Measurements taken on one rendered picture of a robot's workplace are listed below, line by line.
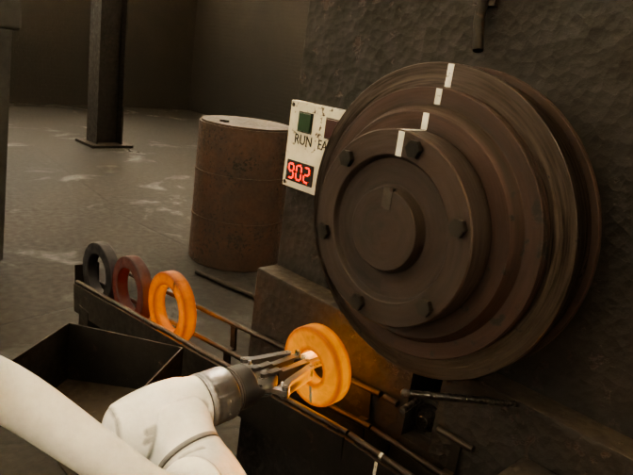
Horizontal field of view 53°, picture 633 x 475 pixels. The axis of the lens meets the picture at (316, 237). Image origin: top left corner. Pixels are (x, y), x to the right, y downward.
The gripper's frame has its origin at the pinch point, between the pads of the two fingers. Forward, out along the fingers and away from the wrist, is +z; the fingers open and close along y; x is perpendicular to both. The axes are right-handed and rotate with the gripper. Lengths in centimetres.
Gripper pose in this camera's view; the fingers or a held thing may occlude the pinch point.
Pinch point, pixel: (316, 357)
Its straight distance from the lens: 121.8
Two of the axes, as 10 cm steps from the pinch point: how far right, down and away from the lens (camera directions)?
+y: 6.8, 2.9, -6.7
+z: 7.2, -1.5, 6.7
